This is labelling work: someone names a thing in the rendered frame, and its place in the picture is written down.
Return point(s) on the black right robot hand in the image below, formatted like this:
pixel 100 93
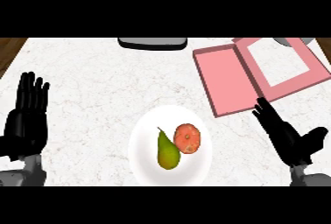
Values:
pixel 283 137

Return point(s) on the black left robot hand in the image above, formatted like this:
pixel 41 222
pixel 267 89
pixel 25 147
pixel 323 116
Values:
pixel 26 122

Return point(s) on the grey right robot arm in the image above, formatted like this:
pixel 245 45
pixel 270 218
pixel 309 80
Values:
pixel 307 176

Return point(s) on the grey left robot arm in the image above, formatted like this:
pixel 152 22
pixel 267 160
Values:
pixel 25 172

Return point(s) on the pink cardboard box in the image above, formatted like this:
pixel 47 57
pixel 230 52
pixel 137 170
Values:
pixel 241 75

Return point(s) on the white round plate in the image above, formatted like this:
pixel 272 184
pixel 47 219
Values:
pixel 170 145

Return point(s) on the green pear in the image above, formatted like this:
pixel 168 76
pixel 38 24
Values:
pixel 167 151

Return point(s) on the orange round fruit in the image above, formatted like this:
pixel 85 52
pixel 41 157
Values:
pixel 186 138

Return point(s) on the grey round object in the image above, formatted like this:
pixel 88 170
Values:
pixel 292 41

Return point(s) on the dark grey flat appliance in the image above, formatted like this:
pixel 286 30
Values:
pixel 152 43

